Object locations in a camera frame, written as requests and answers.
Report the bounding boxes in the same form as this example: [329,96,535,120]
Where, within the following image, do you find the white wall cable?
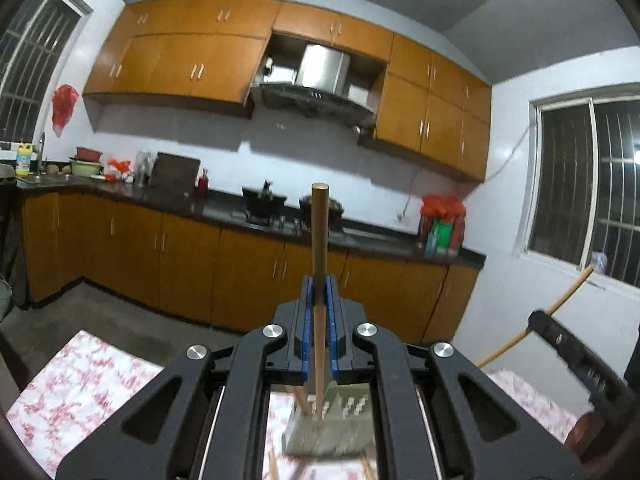
[486,126,532,181]

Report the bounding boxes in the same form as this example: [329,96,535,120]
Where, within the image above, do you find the dark wooden cutting board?
[149,152,202,194]

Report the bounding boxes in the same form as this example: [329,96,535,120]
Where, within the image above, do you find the black kitchen countertop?
[14,174,487,267]

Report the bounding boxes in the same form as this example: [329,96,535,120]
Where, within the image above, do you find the pink floral tablecloth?
[4,329,577,480]

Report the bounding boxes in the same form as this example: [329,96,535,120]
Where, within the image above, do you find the gas stove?
[231,207,347,235]

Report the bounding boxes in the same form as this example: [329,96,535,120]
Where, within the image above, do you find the wooden lower kitchen cabinets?
[19,189,482,347]

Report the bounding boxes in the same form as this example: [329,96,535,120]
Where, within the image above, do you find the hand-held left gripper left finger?
[55,275,318,480]

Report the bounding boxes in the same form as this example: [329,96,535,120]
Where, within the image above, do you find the large barred sliding window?
[519,82,640,292]

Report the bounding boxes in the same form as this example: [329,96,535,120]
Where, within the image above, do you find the black wok with lid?
[298,194,347,222]

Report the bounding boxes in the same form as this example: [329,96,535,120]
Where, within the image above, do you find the wooden upper kitchen cabinets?
[81,0,494,184]

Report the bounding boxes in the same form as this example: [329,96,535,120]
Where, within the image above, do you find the red plastic bag on wall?
[52,84,81,137]

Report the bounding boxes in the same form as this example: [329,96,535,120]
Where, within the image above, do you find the red bag on countertop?
[106,158,134,182]

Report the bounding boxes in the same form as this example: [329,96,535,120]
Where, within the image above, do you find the steel range hood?
[249,42,377,129]

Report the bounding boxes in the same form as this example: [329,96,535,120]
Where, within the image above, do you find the green plastic basin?
[69,158,105,178]

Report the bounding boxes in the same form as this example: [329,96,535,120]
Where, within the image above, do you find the barred window beside sink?
[0,0,94,142]

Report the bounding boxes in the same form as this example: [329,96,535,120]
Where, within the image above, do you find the wooden kitchen cabinets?
[81,0,494,184]
[19,189,482,347]

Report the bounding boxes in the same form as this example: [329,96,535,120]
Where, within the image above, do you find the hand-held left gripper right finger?
[324,275,587,480]

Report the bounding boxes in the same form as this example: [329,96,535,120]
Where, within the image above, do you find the yellow dish soap bottle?
[15,142,35,177]

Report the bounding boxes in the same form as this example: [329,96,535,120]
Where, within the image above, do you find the beige perforated chopstick holder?
[281,381,374,459]

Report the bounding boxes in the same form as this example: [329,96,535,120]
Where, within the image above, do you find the clear glass jar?
[134,150,154,187]

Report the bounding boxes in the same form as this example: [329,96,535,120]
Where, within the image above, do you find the black wok with utensil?
[242,179,288,217]

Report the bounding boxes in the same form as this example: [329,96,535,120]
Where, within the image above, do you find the red bag of bottles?
[416,194,469,257]

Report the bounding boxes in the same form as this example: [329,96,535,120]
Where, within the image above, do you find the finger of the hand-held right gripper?
[528,308,630,412]

